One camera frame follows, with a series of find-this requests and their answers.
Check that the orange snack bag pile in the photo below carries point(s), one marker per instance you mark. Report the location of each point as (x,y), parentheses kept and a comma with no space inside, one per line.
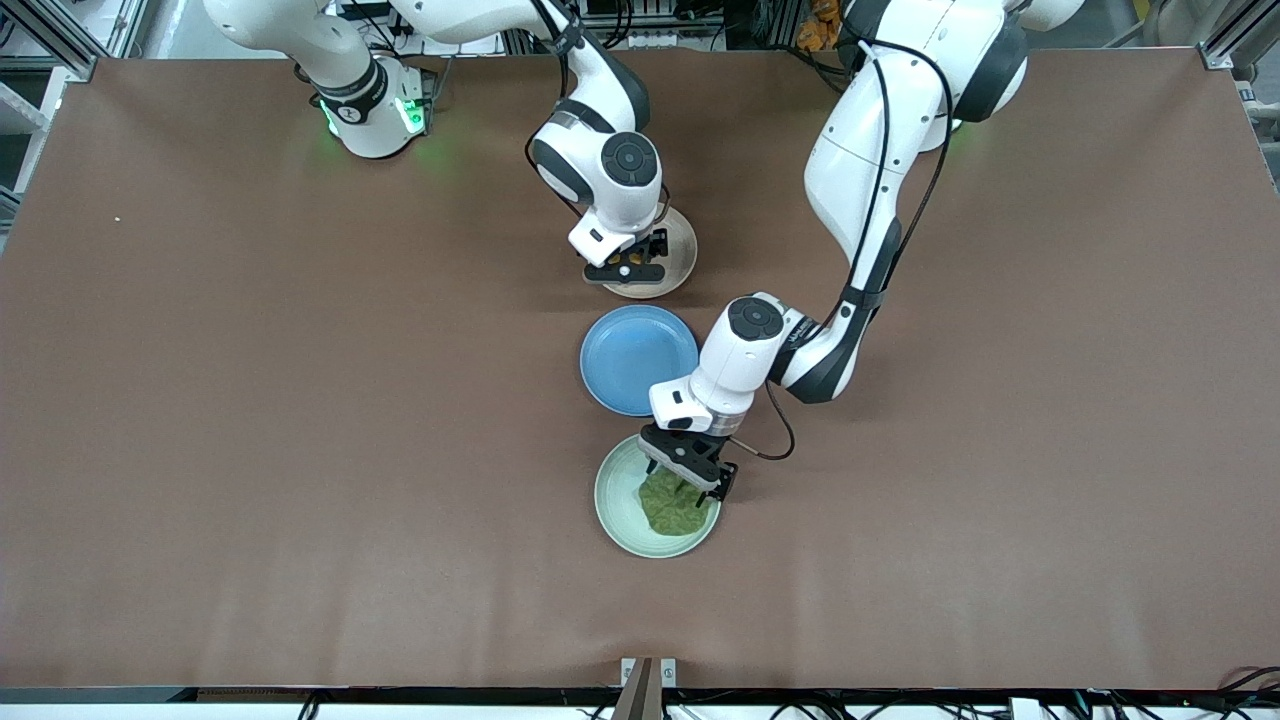
(820,25)

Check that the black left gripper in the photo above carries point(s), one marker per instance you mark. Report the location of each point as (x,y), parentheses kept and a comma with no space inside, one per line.
(690,457)

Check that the green lettuce leaf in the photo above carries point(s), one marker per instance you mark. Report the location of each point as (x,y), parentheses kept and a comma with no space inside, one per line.
(675,512)

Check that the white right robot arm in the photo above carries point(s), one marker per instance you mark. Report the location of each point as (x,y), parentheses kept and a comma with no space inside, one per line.
(620,170)

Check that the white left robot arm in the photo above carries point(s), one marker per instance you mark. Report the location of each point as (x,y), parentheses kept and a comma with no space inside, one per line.
(870,150)

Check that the blue plate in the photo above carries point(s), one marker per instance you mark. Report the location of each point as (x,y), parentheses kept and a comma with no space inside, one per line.
(625,355)

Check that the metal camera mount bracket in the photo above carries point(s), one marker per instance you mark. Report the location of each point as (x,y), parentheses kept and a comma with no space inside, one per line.
(647,685)

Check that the beige plate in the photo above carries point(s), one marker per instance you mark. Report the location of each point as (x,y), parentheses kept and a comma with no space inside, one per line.
(682,250)

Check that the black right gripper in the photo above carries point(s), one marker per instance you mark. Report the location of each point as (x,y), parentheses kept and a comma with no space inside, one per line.
(658,245)

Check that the pale green plate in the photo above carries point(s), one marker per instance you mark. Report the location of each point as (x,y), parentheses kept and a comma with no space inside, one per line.
(615,500)

